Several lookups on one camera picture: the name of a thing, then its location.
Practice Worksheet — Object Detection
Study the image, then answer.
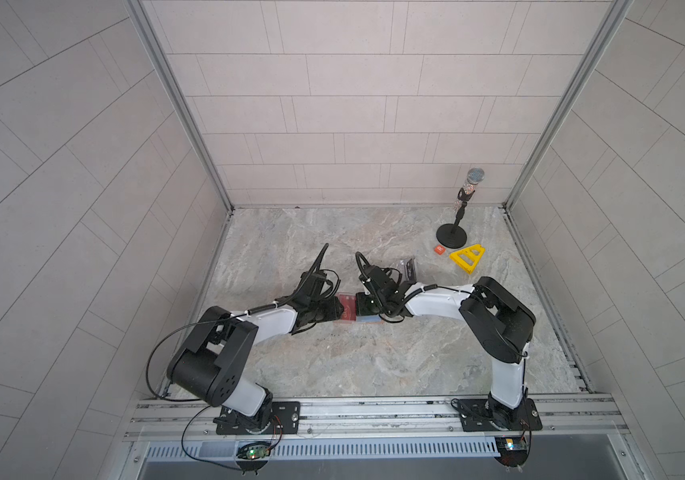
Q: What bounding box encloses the aluminium mounting rail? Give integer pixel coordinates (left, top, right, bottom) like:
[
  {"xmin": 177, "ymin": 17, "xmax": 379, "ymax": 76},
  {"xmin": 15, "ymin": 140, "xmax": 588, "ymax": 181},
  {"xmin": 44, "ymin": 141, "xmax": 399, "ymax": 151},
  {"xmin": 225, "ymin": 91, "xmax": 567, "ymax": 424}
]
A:
[{"xmin": 118, "ymin": 393, "xmax": 629, "ymax": 441}]

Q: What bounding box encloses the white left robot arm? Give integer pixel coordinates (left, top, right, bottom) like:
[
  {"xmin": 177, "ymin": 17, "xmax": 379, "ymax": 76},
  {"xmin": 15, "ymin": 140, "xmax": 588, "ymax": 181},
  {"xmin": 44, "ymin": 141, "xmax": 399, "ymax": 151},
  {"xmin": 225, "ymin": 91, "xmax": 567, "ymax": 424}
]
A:
[{"xmin": 166, "ymin": 267, "xmax": 343, "ymax": 425}]

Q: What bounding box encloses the yellow triangle block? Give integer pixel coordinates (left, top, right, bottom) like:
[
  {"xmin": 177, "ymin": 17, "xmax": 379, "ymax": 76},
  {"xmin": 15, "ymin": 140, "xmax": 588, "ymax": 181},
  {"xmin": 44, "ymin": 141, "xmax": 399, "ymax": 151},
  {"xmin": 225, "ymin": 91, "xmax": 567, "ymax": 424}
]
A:
[{"xmin": 449, "ymin": 244, "xmax": 485, "ymax": 275}]

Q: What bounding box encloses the black card in stand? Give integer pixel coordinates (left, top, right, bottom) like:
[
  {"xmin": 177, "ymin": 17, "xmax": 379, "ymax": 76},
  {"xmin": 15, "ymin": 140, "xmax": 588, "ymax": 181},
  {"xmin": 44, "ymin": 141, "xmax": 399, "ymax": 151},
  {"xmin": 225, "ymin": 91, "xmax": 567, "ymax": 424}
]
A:
[{"xmin": 401, "ymin": 258, "xmax": 416, "ymax": 282}]

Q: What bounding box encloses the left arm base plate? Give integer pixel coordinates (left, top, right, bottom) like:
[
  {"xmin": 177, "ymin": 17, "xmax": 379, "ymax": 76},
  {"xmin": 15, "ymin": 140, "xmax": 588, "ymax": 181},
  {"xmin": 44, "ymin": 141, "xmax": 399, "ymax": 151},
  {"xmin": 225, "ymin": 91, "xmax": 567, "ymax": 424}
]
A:
[{"xmin": 214, "ymin": 401, "xmax": 302, "ymax": 435}]

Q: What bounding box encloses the right circuit board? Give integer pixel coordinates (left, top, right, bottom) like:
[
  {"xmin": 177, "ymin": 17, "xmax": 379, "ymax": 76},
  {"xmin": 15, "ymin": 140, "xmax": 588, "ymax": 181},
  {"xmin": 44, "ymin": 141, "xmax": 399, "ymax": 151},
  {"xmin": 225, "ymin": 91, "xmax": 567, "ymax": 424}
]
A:
[{"xmin": 494, "ymin": 436, "xmax": 529, "ymax": 468}]

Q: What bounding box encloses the left green circuit board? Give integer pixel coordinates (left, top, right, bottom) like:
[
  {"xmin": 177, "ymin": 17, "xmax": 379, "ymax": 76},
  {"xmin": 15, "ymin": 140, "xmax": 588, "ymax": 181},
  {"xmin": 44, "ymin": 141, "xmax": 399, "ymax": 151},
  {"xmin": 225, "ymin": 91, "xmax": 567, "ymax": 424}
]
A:
[{"xmin": 236, "ymin": 442, "xmax": 272, "ymax": 461}]

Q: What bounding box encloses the dark red card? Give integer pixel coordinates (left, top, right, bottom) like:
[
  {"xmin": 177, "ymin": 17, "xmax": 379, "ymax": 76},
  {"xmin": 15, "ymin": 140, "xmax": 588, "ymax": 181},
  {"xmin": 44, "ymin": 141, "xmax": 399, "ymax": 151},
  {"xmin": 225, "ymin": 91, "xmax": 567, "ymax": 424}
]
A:
[{"xmin": 338, "ymin": 294, "xmax": 356, "ymax": 321}]

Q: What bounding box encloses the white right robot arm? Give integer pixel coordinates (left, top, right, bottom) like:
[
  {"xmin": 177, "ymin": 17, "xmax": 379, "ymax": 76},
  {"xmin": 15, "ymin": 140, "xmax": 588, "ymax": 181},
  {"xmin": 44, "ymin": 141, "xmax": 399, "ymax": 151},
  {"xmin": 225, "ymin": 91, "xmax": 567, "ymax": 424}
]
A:
[{"xmin": 356, "ymin": 254, "xmax": 536, "ymax": 414}]

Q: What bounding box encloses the white ventilation grille strip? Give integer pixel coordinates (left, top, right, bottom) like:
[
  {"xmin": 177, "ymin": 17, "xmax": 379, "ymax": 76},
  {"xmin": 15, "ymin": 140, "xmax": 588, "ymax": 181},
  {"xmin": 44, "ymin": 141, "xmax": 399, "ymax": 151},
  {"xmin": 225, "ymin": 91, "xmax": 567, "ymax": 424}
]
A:
[{"xmin": 146, "ymin": 437, "xmax": 498, "ymax": 463}]

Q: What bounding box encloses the black microphone stand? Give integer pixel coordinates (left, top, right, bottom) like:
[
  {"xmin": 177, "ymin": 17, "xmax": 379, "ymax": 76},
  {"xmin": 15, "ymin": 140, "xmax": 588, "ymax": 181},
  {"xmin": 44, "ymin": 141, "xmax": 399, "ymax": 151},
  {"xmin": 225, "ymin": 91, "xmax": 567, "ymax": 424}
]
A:
[{"xmin": 436, "ymin": 167, "xmax": 485, "ymax": 249}]

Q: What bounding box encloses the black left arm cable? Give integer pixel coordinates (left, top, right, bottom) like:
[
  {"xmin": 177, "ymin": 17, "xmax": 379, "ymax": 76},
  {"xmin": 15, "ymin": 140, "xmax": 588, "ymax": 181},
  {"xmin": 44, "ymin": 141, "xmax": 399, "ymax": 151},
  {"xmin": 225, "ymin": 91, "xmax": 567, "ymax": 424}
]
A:
[{"xmin": 144, "ymin": 320, "xmax": 224, "ymax": 404}]

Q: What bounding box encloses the clear acrylic card stand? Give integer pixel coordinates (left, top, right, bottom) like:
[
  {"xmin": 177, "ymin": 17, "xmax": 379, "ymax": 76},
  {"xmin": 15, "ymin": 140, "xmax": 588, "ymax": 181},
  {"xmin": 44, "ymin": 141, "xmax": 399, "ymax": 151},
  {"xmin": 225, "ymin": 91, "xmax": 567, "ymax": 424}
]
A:
[{"xmin": 396, "ymin": 257, "xmax": 417, "ymax": 282}]

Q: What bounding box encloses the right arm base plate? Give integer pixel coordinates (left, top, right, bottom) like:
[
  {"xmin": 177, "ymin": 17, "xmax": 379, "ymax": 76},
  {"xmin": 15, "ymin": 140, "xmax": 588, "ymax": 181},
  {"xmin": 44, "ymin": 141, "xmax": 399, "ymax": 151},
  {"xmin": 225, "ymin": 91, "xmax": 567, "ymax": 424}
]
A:
[{"xmin": 450, "ymin": 396, "xmax": 542, "ymax": 432}]

